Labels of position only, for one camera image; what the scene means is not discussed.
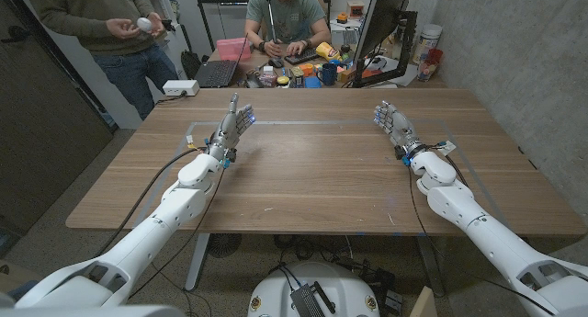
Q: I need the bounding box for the black bag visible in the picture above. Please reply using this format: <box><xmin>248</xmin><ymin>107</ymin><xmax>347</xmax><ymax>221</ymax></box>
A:
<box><xmin>180</xmin><ymin>49</ymin><xmax>204</xmax><ymax>80</ymax></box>

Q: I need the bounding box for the pink and white package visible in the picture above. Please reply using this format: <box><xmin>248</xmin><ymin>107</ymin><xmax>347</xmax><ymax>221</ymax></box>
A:
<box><xmin>259</xmin><ymin>65</ymin><xmax>278</xmax><ymax>88</ymax></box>

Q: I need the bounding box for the white cylindrical canister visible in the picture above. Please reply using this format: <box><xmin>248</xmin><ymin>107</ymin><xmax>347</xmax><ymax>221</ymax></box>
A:
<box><xmin>412</xmin><ymin>23</ymin><xmax>444</xmax><ymax>66</ymax></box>

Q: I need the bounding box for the pink plastic box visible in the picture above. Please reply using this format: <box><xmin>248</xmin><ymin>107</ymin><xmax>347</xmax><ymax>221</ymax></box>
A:
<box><xmin>215</xmin><ymin>37</ymin><xmax>253</xmax><ymax>62</ymax></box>

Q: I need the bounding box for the black keyboard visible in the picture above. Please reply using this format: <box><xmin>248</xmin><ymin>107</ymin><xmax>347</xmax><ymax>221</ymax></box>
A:
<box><xmin>283</xmin><ymin>47</ymin><xmax>320</xmax><ymax>66</ymax></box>

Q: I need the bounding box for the light wooden board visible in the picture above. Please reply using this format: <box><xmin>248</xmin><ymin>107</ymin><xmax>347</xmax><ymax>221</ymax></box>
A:
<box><xmin>408</xmin><ymin>286</ymin><xmax>438</xmax><ymax>317</ymax></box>

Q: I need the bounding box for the orange box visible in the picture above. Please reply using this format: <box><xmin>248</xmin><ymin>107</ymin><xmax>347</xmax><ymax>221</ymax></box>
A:
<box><xmin>346</xmin><ymin>0</ymin><xmax>367</xmax><ymax>18</ymax></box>

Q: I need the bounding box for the dark blue mug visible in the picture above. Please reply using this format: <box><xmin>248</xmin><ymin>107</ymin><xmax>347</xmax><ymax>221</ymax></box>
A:
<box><xmin>316</xmin><ymin>62</ymin><xmax>339</xmax><ymax>87</ymax></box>

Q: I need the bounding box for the standing person in olive sweater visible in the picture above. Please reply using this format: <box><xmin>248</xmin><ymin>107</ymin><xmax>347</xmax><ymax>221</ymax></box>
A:
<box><xmin>23</xmin><ymin>0</ymin><xmax>180</xmax><ymax>121</ymax></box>

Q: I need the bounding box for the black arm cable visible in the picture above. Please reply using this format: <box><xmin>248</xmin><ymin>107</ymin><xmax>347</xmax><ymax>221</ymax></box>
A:
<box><xmin>94</xmin><ymin>146</ymin><xmax>207</xmax><ymax>258</ymax></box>
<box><xmin>127</xmin><ymin>165</ymin><xmax>227</xmax><ymax>301</ymax></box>
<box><xmin>406</xmin><ymin>164</ymin><xmax>558</xmax><ymax>317</ymax></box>

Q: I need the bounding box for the red lidded clear container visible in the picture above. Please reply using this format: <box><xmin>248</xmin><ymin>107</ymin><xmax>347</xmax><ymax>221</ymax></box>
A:
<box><xmin>417</xmin><ymin>48</ymin><xmax>445</xmax><ymax>83</ymax></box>

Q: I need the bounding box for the white power box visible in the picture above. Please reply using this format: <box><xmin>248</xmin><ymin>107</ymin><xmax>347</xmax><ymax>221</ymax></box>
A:
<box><xmin>162</xmin><ymin>79</ymin><xmax>201</xmax><ymax>97</ymax></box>

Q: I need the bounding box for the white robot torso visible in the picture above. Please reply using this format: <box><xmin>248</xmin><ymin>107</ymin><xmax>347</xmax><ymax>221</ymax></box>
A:
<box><xmin>247</xmin><ymin>260</ymin><xmax>381</xmax><ymax>317</ymax></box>

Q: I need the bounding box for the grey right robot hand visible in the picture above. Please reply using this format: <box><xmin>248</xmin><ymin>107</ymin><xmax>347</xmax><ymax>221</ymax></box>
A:
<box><xmin>373</xmin><ymin>100</ymin><xmax>426</xmax><ymax>160</ymax></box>

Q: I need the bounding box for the white table leg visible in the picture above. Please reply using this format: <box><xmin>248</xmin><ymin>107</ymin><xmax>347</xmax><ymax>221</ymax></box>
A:
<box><xmin>184</xmin><ymin>232</ymin><xmax>211</xmax><ymax>292</ymax></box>

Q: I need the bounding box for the seated person in green shirt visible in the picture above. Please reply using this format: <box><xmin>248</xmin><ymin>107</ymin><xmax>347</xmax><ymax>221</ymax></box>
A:
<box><xmin>243</xmin><ymin>0</ymin><xmax>333</xmax><ymax>58</ymax></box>

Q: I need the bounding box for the black round fan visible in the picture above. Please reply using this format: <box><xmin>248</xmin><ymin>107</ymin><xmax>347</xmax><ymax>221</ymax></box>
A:
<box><xmin>206</xmin><ymin>232</ymin><xmax>243</xmax><ymax>259</ymax></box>

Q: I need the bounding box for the black computer monitor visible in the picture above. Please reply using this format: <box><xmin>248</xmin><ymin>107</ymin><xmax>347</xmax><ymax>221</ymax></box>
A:
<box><xmin>352</xmin><ymin>0</ymin><xmax>416</xmax><ymax>74</ymax></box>

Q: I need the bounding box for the black electronics module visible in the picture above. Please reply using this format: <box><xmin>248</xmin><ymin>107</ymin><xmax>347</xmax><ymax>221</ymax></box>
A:
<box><xmin>288</xmin><ymin>281</ymin><xmax>337</xmax><ymax>317</ymax></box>

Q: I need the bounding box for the white pole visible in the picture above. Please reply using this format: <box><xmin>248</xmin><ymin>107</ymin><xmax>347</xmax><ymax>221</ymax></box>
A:
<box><xmin>265</xmin><ymin>0</ymin><xmax>278</xmax><ymax>45</ymax></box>

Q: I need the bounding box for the black laptop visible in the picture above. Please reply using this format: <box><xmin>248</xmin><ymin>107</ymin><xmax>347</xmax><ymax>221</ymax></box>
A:
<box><xmin>193</xmin><ymin>34</ymin><xmax>250</xmax><ymax>89</ymax></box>

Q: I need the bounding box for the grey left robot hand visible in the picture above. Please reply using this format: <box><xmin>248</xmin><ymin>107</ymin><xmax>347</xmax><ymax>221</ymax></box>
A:
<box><xmin>205</xmin><ymin>92</ymin><xmax>257</xmax><ymax>162</ymax></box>

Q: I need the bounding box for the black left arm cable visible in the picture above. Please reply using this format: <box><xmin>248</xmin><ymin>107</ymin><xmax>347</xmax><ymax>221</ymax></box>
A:
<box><xmin>94</xmin><ymin>146</ymin><xmax>207</xmax><ymax>258</ymax></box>
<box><xmin>127</xmin><ymin>165</ymin><xmax>227</xmax><ymax>301</ymax></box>

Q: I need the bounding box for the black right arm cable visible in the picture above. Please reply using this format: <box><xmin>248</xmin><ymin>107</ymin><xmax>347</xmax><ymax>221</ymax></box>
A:
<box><xmin>406</xmin><ymin>164</ymin><xmax>558</xmax><ymax>317</ymax></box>

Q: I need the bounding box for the black monitor stand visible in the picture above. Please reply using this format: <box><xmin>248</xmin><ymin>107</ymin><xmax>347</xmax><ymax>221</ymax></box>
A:
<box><xmin>352</xmin><ymin>9</ymin><xmax>419</xmax><ymax>89</ymax></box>

